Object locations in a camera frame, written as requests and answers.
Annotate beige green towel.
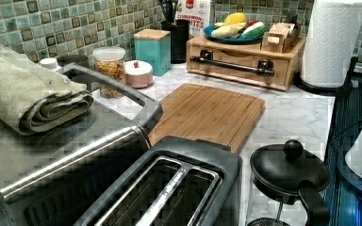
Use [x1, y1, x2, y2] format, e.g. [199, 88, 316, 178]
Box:
[0, 44, 93, 135]

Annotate black paper towel holder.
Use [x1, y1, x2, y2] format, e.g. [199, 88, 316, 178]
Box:
[293, 56, 358, 97]

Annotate white paper towel roll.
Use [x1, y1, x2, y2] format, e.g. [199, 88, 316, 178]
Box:
[301, 0, 362, 88]

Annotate bamboo cutting board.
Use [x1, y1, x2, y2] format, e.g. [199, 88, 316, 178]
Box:
[149, 83, 265, 153]

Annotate pink ceramic sugar pot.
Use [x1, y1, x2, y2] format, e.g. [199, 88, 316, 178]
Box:
[124, 60, 153, 89]

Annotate black two-slot toaster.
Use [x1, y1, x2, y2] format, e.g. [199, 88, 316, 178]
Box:
[74, 137, 242, 226]

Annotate teal canister with wooden lid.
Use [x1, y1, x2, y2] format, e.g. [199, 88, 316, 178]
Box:
[134, 29, 172, 76]

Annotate wooden drawer box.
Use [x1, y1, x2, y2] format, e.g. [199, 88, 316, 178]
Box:
[187, 38, 305, 91]

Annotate black utensil holder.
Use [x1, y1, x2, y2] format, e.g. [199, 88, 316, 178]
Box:
[161, 20, 189, 64]

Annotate clear cereal jar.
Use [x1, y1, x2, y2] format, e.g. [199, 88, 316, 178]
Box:
[92, 46, 125, 84]

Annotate blue plate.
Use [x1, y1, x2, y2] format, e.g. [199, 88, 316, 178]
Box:
[203, 25, 262, 44]

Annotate plush banana toy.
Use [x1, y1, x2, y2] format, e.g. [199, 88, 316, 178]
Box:
[211, 23, 246, 38]

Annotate cinnamon cereal box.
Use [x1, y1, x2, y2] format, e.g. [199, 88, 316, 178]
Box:
[175, 0, 212, 37]

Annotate plush watermelon slice toy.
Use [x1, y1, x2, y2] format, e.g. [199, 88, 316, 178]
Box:
[242, 21, 266, 38]

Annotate small wooden caddy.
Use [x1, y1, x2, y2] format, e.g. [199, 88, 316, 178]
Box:
[261, 23, 300, 53]

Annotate stainless steel toaster oven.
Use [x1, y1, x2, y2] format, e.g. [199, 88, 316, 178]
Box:
[0, 62, 164, 226]

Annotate white lidded bottle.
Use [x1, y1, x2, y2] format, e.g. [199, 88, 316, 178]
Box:
[40, 57, 60, 71]

